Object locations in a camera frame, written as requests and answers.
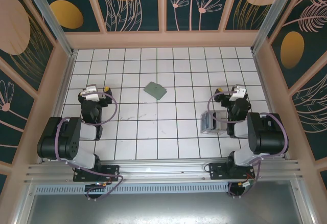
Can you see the grey credit card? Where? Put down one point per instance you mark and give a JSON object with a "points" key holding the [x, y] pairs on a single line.
{"points": [[205, 123]]}

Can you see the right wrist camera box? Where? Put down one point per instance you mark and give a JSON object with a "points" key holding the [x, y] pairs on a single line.
{"points": [[237, 93]]}

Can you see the aluminium corner post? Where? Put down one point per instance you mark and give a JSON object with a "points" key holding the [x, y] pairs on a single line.
{"points": [[50, 17], [272, 17]]}

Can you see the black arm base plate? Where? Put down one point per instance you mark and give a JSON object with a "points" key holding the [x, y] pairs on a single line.
{"points": [[110, 171], [217, 171]]}

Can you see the clear plastic card box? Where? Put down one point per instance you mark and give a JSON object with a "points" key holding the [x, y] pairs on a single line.
{"points": [[214, 130]]}

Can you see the yellow power connector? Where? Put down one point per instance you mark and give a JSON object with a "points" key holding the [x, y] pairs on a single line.
{"points": [[244, 183], [103, 183]]}

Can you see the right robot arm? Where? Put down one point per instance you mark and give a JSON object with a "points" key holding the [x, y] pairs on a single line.
{"points": [[268, 132]]}

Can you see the aluminium mounting rail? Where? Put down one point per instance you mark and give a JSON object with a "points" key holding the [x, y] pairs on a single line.
{"points": [[163, 167]]}

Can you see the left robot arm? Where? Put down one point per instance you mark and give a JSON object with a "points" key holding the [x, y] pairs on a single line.
{"points": [[64, 137]]}

